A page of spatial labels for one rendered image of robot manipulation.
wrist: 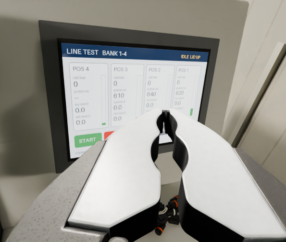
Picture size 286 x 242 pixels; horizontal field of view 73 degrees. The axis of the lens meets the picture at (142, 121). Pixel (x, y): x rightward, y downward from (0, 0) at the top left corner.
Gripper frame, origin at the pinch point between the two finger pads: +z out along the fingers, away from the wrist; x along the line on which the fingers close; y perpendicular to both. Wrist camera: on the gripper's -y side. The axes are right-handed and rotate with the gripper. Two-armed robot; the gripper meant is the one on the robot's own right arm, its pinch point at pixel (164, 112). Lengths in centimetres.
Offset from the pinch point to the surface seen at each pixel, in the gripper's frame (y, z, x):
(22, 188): 33.5, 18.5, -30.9
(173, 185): 49, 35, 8
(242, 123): 68, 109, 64
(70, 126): 20.3, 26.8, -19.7
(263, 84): 38, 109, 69
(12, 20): -2.0, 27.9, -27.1
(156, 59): 7.4, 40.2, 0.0
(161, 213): 46, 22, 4
